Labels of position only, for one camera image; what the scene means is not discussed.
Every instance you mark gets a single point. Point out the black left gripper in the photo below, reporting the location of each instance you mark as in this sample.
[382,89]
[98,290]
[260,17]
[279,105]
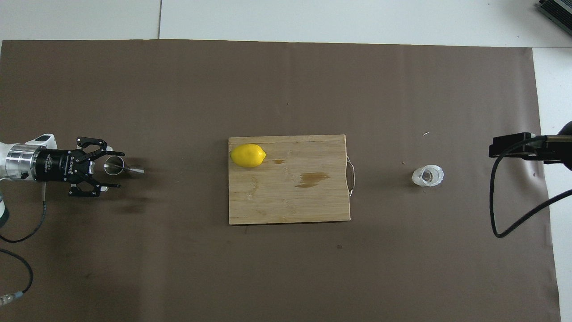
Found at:
[58,165]

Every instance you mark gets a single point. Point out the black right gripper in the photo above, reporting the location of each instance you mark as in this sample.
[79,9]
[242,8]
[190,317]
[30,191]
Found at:
[567,147]

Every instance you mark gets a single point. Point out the steel double jigger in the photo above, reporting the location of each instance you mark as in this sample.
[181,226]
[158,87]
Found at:
[115,167]

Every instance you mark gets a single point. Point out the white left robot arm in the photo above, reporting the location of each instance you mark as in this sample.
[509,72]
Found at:
[20,161]

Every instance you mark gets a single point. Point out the brown paper table mat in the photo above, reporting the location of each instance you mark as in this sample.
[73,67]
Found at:
[178,89]

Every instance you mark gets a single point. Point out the black ribbed device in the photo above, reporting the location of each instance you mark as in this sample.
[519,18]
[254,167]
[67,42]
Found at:
[558,11]

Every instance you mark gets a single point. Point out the yellow lemon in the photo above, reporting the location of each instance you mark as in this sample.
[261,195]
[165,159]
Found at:
[248,155]

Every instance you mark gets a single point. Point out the wooden cutting board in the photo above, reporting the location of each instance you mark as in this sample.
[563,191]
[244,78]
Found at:
[290,197]

